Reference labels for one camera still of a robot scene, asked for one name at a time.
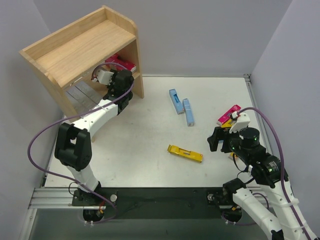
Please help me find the blue toothpaste box far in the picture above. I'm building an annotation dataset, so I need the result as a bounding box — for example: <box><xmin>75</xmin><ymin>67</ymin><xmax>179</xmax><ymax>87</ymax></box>
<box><xmin>168</xmin><ymin>88</ymin><xmax>184</xmax><ymax>115</ymax></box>

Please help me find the purple cable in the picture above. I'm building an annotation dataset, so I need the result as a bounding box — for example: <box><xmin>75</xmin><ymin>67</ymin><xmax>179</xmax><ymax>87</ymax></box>
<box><xmin>27</xmin><ymin>62</ymin><xmax>135</xmax><ymax>223</ymax></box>
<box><xmin>238</xmin><ymin>107</ymin><xmax>313</xmax><ymax>240</ymax></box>

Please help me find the silver toothpaste box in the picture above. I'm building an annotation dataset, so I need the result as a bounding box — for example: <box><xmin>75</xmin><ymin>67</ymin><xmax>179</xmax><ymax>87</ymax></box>
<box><xmin>70</xmin><ymin>99</ymin><xmax>87</xmax><ymax>114</ymax></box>
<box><xmin>66</xmin><ymin>87</ymin><xmax>97</xmax><ymax>110</ymax></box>
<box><xmin>75</xmin><ymin>81</ymin><xmax>103</xmax><ymax>104</ymax></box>

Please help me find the yellow toothpaste box right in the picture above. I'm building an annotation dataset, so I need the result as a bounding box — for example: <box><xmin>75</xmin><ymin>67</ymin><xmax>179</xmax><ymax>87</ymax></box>
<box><xmin>221</xmin><ymin>119</ymin><xmax>234</xmax><ymax>131</ymax></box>

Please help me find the pink toothpaste box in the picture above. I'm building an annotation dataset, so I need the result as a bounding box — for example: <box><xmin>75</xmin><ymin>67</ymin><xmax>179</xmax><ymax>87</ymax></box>
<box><xmin>116</xmin><ymin>59</ymin><xmax>137</xmax><ymax>73</ymax></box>
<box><xmin>217</xmin><ymin>104</ymin><xmax>241</xmax><ymax>126</ymax></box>
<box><xmin>105</xmin><ymin>53</ymin><xmax>119</xmax><ymax>64</ymax></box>

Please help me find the aluminium frame rail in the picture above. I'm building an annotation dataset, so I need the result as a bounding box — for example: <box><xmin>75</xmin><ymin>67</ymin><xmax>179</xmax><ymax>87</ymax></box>
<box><xmin>28</xmin><ymin>186</ymin><xmax>298</xmax><ymax>210</ymax></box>

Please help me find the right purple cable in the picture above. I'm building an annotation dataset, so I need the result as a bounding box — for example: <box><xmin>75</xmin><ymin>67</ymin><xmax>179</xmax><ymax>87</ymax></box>
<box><xmin>238</xmin><ymin>107</ymin><xmax>313</xmax><ymax>240</ymax></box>

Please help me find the yellow toothpaste box front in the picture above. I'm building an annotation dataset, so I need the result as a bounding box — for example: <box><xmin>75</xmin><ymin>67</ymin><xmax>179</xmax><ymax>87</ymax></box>
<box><xmin>167</xmin><ymin>144</ymin><xmax>203</xmax><ymax>163</ymax></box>

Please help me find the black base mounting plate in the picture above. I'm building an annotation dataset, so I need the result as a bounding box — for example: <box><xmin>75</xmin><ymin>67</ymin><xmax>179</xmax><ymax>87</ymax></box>
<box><xmin>72</xmin><ymin>187</ymin><xmax>242</xmax><ymax>220</ymax></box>

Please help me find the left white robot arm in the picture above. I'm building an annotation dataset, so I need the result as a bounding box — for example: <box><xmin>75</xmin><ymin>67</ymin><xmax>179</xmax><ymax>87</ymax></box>
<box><xmin>54</xmin><ymin>69</ymin><xmax>134</xmax><ymax>206</ymax></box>

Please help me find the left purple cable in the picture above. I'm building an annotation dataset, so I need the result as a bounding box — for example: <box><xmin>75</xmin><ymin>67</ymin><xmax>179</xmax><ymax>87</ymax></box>
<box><xmin>27</xmin><ymin>62</ymin><xmax>135</xmax><ymax>223</ymax></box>

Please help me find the blue toothpaste box middle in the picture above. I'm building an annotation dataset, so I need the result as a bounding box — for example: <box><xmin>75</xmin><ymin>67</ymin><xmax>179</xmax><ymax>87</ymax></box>
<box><xmin>182</xmin><ymin>98</ymin><xmax>195</xmax><ymax>127</ymax></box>

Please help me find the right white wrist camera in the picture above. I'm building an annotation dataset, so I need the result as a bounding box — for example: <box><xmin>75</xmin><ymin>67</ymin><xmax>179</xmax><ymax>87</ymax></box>
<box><xmin>229</xmin><ymin>111</ymin><xmax>251</xmax><ymax>134</ymax></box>

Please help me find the blue toothpaste box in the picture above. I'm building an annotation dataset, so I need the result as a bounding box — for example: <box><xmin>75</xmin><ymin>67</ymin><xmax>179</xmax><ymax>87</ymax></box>
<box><xmin>168</xmin><ymin>88</ymin><xmax>184</xmax><ymax>115</ymax></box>
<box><xmin>182</xmin><ymin>98</ymin><xmax>195</xmax><ymax>127</ymax></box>

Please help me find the yellow toothpaste box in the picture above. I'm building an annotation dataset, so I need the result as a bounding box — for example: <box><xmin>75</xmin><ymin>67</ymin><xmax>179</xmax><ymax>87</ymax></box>
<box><xmin>221</xmin><ymin>119</ymin><xmax>234</xmax><ymax>131</ymax></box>
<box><xmin>229</xmin><ymin>152</ymin><xmax>238</xmax><ymax>160</ymax></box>
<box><xmin>167</xmin><ymin>144</ymin><xmax>203</xmax><ymax>163</ymax></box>

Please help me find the yellow toothpaste box near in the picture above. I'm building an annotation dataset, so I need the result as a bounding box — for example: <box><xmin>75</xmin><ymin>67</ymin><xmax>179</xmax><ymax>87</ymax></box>
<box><xmin>229</xmin><ymin>152</ymin><xmax>238</xmax><ymax>160</ymax></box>

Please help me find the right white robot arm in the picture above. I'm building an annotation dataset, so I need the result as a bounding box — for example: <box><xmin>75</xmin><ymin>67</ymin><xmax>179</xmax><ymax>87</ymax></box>
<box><xmin>207</xmin><ymin>126</ymin><xmax>318</xmax><ymax>240</ymax></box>

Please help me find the wooden two-tier shelf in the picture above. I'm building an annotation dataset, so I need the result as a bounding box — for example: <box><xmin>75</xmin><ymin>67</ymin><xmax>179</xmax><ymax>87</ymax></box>
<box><xmin>19</xmin><ymin>5</ymin><xmax>145</xmax><ymax>121</ymax></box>

